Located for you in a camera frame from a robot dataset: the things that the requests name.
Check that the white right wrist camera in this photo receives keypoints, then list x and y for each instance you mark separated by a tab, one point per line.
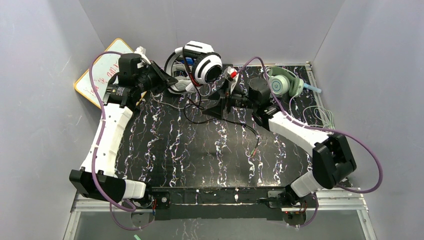
231	76

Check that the mint green headphones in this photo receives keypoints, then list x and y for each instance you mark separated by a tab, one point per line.
284	81

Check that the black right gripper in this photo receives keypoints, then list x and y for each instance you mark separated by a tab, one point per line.
225	103

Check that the grey white headphones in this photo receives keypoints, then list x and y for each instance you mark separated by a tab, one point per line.
184	84

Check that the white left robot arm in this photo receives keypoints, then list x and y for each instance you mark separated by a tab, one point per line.
123	94

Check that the blue marker pen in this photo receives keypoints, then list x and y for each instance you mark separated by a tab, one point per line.
190	61

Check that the light blue pen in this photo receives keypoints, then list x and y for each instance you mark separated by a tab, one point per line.
311	88

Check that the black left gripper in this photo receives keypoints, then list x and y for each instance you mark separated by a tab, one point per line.
156	75

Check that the black and white headphones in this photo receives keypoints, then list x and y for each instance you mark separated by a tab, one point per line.
207	65

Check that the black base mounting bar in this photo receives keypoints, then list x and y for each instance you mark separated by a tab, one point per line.
174	203

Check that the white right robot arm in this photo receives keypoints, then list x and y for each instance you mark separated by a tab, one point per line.
332	158

